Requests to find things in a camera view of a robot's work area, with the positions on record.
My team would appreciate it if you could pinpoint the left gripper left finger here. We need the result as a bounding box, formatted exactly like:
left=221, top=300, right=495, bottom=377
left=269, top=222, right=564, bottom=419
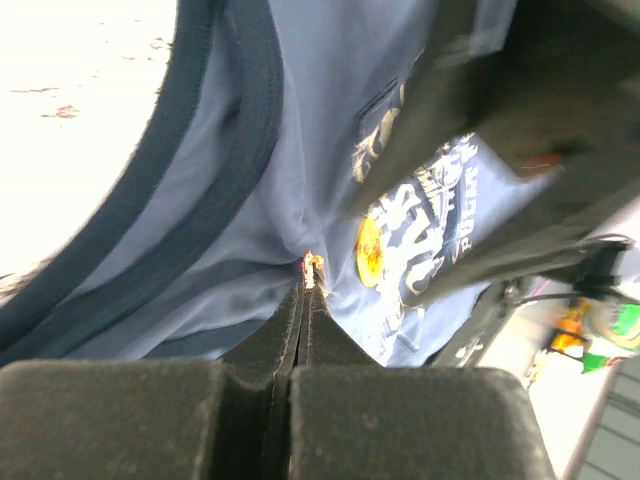
left=222, top=286, right=303, bottom=388

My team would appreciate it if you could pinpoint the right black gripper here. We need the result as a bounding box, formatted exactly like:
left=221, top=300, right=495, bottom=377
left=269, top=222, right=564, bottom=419
left=346, top=1, right=639, bottom=304

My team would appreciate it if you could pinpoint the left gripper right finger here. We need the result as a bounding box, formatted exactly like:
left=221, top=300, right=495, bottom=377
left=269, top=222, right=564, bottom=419
left=298, top=287, right=381, bottom=369

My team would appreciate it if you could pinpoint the blue printed tank top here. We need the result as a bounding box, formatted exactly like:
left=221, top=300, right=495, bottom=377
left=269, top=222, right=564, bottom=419
left=1, top=1, right=544, bottom=367

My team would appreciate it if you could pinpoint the yellow round badge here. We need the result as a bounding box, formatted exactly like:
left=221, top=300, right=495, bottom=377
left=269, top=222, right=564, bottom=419
left=356, top=217, right=385, bottom=288

